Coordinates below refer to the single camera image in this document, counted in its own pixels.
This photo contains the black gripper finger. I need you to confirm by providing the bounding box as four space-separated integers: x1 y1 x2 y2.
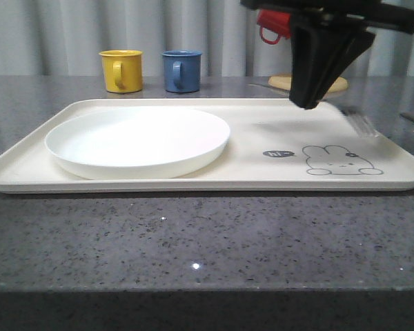
290 19 352 110
312 29 375 107

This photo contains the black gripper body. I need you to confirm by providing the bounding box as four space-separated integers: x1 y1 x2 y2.
240 1 414 34

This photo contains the silver fork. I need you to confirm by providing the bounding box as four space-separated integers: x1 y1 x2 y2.
339 106 379 138

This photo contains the white round plate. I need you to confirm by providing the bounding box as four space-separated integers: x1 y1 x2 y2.
45 106 230 180

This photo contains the red mug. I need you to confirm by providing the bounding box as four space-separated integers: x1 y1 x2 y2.
257 10 291 45

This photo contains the wooden mug tree stand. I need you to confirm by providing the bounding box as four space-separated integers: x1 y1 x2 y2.
268 74 348 93

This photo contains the blue mug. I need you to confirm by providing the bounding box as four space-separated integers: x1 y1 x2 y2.
161 50 202 93

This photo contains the yellow mug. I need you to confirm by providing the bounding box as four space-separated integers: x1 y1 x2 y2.
99 50 143 94

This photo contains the cream rabbit tray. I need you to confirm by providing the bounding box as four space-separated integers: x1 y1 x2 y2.
0 99 414 194

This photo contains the grey curtain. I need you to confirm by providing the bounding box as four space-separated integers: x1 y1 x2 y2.
0 0 414 77

